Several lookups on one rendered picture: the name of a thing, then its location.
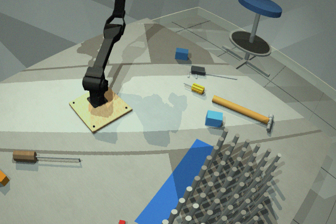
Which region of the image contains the orange rectangular bar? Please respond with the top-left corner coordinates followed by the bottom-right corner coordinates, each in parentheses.
top-left (0, 171), bottom-right (9, 186)

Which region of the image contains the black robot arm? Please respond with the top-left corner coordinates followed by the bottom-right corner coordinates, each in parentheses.
top-left (82, 0), bottom-right (126, 108)

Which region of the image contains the blue flat strip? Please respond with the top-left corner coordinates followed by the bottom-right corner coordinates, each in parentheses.
top-left (135, 139), bottom-right (213, 224)

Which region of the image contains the hammer with orange handle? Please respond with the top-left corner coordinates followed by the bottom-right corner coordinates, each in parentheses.
top-left (212, 95), bottom-right (274, 132)

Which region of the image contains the blue cube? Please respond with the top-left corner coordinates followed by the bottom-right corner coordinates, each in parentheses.
top-left (175, 48), bottom-right (188, 60)
top-left (205, 110), bottom-right (223, 128)

